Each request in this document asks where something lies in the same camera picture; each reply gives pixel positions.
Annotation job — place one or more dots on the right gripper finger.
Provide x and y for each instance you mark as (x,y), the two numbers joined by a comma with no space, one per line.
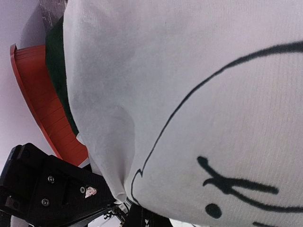
(139,217)

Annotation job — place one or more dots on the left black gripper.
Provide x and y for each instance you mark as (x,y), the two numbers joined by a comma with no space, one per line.
(46,191)

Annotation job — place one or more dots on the white green Charlie Brown shirt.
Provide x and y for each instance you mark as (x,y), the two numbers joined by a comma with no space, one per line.
(191,109)

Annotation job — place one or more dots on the red plastic bin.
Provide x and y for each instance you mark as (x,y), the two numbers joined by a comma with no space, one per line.
(32,76)

